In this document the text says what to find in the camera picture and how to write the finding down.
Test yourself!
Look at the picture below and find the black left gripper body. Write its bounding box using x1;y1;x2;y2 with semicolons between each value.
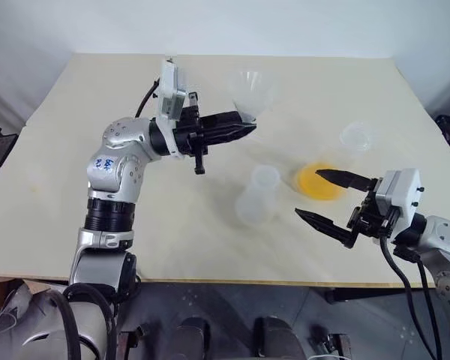
173;91;212;176

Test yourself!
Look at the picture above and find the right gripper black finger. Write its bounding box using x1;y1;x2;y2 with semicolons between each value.
294;208;359;250
315;168;380;193

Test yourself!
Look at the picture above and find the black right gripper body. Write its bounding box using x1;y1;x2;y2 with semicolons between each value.
346;178;399;239

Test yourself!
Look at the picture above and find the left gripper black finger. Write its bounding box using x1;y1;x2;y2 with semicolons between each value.
200;110;257;131
202;125;257;147

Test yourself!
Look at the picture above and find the clear plastic funnel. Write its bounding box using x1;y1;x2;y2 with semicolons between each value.
226;69;277;124

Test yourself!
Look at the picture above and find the clear cup with orange liquid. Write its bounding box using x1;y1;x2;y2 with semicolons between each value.
294;149;357;203

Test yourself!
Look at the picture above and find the translucent plastic bottle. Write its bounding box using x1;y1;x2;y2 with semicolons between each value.
235;164;282;227

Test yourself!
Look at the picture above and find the empty clear plastic cup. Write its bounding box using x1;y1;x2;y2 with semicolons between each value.
339;118;376;153

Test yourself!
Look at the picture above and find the silver robot torso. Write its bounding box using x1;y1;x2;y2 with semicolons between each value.
18;294;112;360

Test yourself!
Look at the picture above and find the brown cardboard box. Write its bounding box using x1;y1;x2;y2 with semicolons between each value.
0;276;56;303

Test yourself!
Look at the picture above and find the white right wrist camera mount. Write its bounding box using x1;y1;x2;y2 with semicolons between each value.
374;168;423;234

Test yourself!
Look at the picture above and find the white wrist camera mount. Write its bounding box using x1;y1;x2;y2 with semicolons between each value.
155;55;191;159
374;168;423;234

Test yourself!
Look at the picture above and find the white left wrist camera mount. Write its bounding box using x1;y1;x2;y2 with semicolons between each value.
155;55;191;159

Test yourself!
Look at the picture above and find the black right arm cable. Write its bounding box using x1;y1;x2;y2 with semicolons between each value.
393;243;444;360
378;234;434;360

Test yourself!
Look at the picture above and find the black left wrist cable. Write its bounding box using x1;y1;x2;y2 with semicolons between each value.
134;76;162;119

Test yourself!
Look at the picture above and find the dark table frame bar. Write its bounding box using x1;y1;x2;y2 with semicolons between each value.
324;286;438;305

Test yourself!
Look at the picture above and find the black left shoulder cable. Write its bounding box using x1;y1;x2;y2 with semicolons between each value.
50;275;142;360

